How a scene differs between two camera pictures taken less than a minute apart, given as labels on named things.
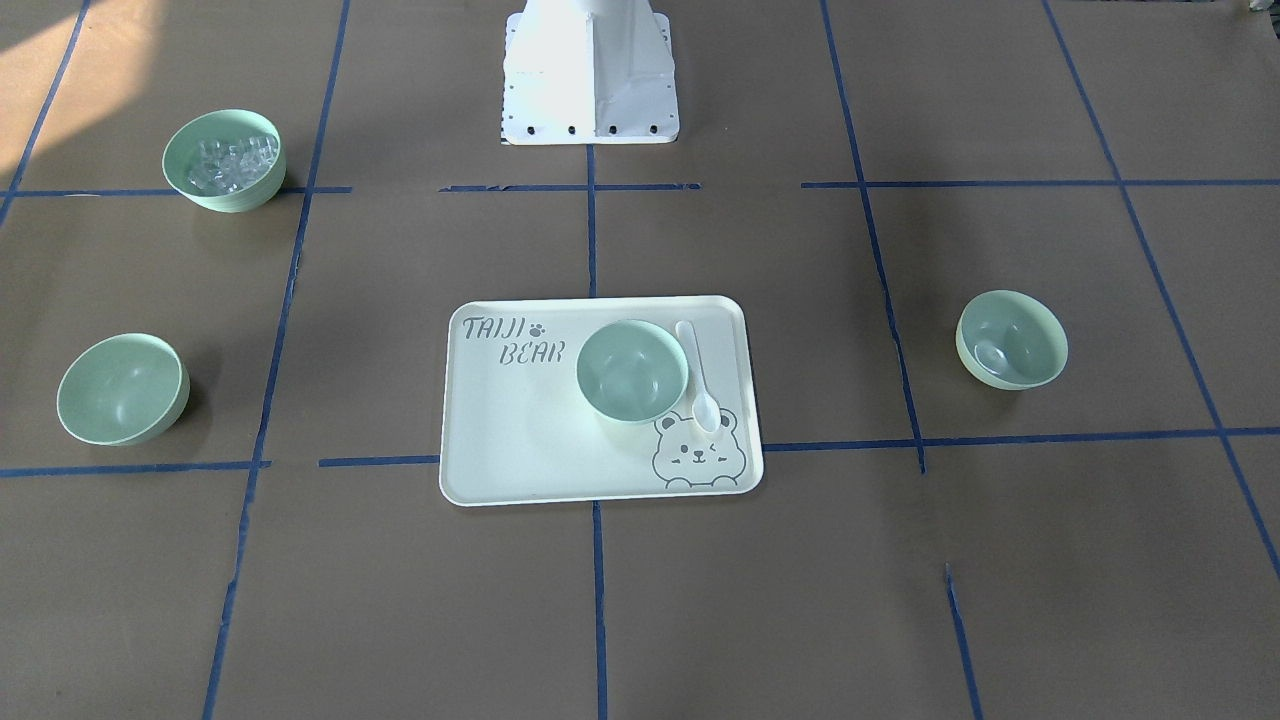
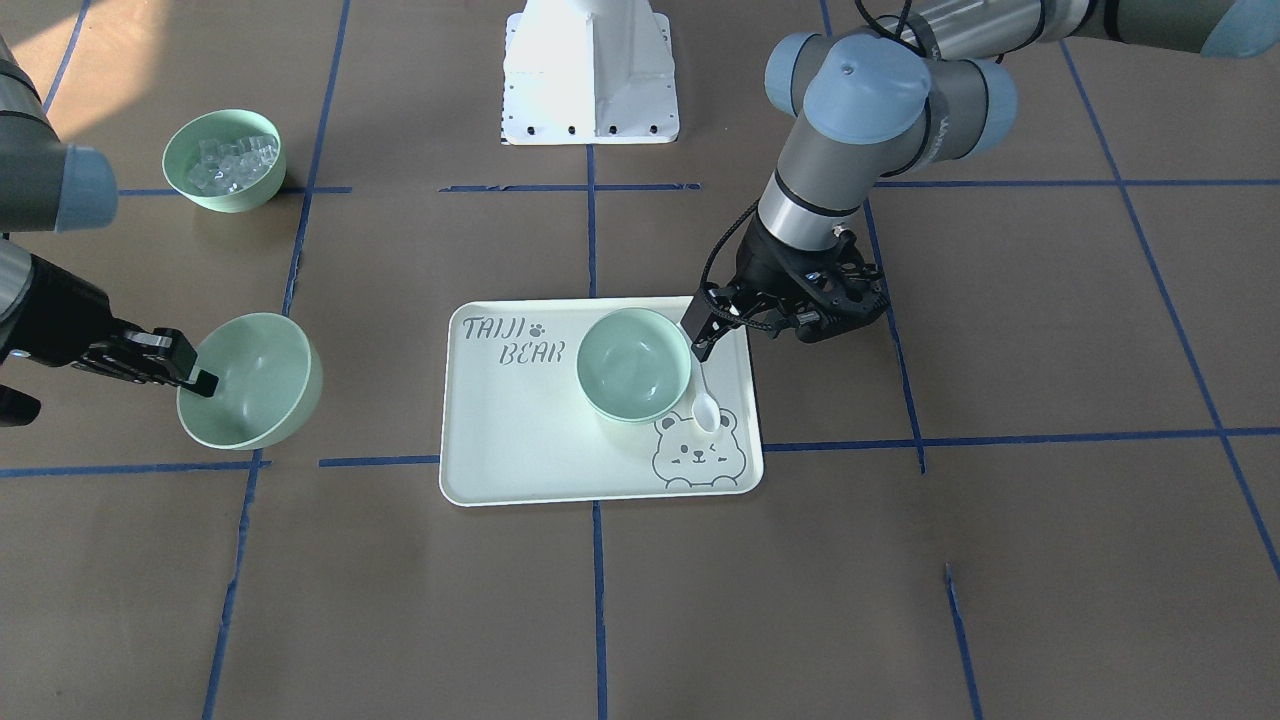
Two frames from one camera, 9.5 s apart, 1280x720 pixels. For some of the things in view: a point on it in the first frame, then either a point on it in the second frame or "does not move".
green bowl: (122, 389) to (270, 380)
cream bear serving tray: (518, 430) does not move
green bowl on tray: (631, 372) does not move
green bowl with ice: (225, 160) does not move
